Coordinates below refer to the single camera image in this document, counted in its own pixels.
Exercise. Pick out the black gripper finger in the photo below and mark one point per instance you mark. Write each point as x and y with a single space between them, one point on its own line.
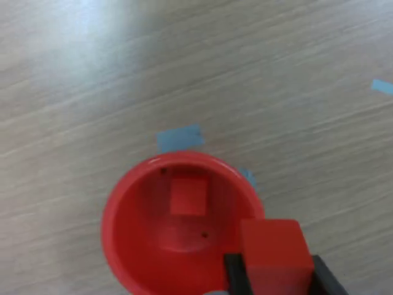
236 275
327 276

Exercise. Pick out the red cube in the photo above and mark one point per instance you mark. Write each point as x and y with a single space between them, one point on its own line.
273 255
188 196

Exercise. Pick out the red plastic cup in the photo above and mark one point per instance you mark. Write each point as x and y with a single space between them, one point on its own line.
153 230

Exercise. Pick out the narrow blue tape piece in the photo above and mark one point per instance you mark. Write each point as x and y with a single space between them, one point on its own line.
249 176

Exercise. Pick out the wide blue tape piece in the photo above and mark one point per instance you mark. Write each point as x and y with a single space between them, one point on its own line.
179 139

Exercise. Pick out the small blue tape piece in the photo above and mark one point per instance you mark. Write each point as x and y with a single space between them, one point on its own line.
382 86

